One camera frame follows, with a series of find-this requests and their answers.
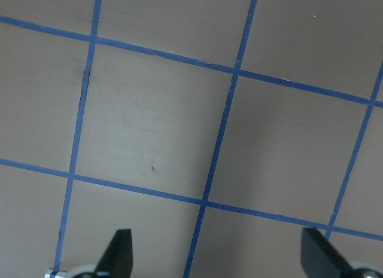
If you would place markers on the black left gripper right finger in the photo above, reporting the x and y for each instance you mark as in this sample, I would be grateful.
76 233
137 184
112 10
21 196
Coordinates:
318 258

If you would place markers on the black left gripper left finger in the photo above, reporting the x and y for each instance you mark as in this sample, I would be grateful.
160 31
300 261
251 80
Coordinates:
116 261

